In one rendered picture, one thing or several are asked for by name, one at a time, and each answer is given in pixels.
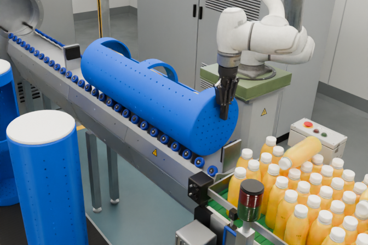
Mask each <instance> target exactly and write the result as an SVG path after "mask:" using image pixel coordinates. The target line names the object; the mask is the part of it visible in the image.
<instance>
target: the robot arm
mask: <svg viewBox="0 0 368 245"><path fill-rule="evenodd" d="M305 1H306V0H284V3H283V4H282V2H281V0H263V2H264V3H265V5H266V6H267V8H268V10H269V15H267V16H265V17H264V18H263V19H262V20H261V21H247V17H246V14H245V12H244V11H243V9H241V8H226V9H225V10H224V11H223V12H222V13H221V15H220V18H219V21H218V26H217V36H216V39H217V46H218V50H217V63H218V74H219V78H218V82H217V83H216V84H213V86H214V88H215V95H216V103H217V104H219V105H220V118H221V119H222V120H224V121H225V120H227V118H228V110H229V104H230V105H231V104H232V103H231V101H233V100H234V96H235V92H236V89H237V85H238V83H239V81H240V78H238V77H236V75H237V73H238V74H241V75H244V76H246V77H249V78H251V79H255V78H256V77H258V76H260V75H263V74H265V73H268V72H271V71H272V69H271V68H269V67H266V66H265V61H273V62H277V63H285V64H292V65H297V64H302V63H306V62H308V61H310V60H311V59H312V56H313V52H314V47H315V43H314V40H313V39H312V38H311V37H310V36H307V31H306V29H305V28H304V27H303V26H302V23H303V15H304V6H305Z"/></svg>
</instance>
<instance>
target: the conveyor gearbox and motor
mask: <svg viewBox="0 0 368 245"><path fill-rule="evenodd" d="M216 239H217V236H216V234H214V233H213V232H212V231H211V230H210V229H209V228H207V227H206V226H205V225H204V224H202V223H201V222H200V221H199V220H197V219H196V220H194V221H192V222H190V223H189V224H187V225H185V226H184V227H182V228H181V229H179V230H177V231H176V232H175V245H216Z"/></svg>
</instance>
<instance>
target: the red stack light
mask: <svg viewBox="0 0 368 245"><path fill-rule="evenodd" d="M264 191H265V190H264ZM263 195H264V192H263V193H262V194H259V195H249V194H246V193H245V192H243V191H242V190H241V188H240V189H239V202H240V203H241V204H242V205H244V206H246V207H250V208H255V207H259V206H260V205H262V201H263Z"/></svg>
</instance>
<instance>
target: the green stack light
mask: <svg viewBox="0 0 368 245"><path fill-rule="evenodd" d="M261 208H262V205H260V206H259V207H255V208H250V207H246V206H244V205H242V204H241V203H240V202H239V199H238V207H237V216H238V217H239V218H240V219H241V220H243V221H247V222H254V221H257V220H259V218H260V215H261Z"/></svg>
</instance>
